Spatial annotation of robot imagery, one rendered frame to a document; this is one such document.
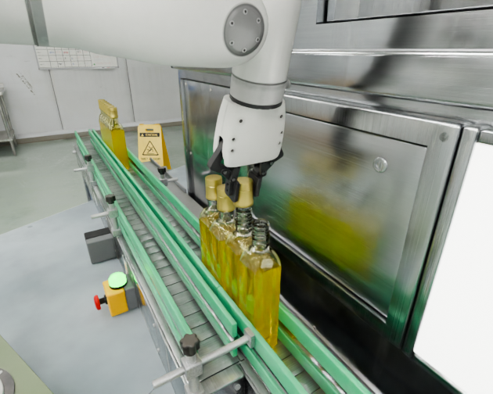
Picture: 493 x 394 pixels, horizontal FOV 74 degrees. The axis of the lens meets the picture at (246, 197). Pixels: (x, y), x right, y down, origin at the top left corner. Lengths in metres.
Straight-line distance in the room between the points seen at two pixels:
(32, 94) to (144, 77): 1.79
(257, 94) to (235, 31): 0.12
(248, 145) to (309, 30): 0.24
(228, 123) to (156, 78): 6.16
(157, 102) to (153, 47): 6.33
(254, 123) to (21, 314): 0.85
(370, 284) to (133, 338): 0.59
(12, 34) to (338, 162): 0.43
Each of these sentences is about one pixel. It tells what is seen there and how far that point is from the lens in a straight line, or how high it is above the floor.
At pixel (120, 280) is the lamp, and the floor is 0.85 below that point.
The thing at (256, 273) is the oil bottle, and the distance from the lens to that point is 0.53.
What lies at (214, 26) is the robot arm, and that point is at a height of 1.41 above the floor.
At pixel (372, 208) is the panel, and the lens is 0.52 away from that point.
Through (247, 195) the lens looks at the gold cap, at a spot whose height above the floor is 1.17.
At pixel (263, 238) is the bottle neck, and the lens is 0.52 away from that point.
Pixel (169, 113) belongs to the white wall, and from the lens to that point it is 6.74.
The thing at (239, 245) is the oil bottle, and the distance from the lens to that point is 0.57.
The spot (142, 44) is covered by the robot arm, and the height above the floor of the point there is 1.40.
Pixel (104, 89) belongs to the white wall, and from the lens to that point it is 6.42.
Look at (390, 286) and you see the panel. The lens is 0.55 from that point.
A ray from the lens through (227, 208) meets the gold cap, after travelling 0.60.
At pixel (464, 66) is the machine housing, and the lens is 0.43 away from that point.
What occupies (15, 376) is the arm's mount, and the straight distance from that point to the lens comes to 0.81.
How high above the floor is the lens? 1.39
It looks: 24 degrees down
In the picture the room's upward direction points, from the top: straight up
